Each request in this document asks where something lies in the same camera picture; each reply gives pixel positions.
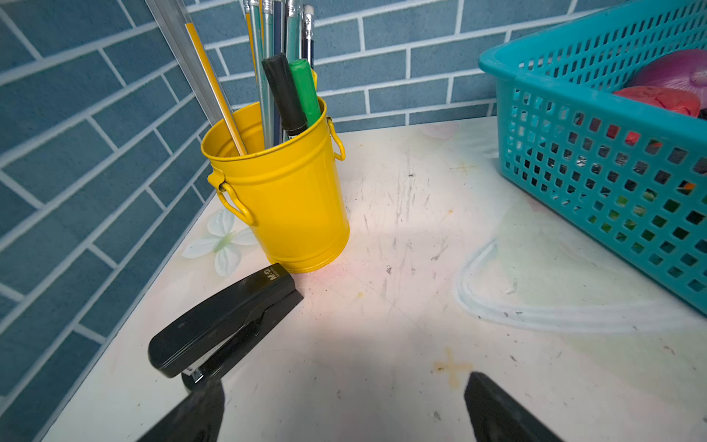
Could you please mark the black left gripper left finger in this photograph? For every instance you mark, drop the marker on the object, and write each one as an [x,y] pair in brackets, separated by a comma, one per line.
[197,418]

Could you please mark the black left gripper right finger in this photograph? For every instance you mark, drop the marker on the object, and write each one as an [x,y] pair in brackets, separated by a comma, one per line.
[497,416]

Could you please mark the green marker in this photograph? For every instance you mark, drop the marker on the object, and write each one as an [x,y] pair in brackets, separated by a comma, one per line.
[305,86]

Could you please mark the yellow metal pen bucket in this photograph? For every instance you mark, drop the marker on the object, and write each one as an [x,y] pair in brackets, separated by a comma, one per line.
[290,195]

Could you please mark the purple toy onion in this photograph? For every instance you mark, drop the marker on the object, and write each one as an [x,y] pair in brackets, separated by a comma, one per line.
[681,70]

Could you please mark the black stapler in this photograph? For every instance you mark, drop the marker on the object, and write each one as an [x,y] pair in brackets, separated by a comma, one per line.
[210,339]

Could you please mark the red toy pepper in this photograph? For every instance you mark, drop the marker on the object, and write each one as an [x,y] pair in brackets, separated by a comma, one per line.
[670,99]

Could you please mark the black marker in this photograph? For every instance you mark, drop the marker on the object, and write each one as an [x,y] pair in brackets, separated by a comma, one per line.
[282,84]

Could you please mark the teal plastic basket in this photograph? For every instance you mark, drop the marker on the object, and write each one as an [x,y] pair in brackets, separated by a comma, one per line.
[631,176]

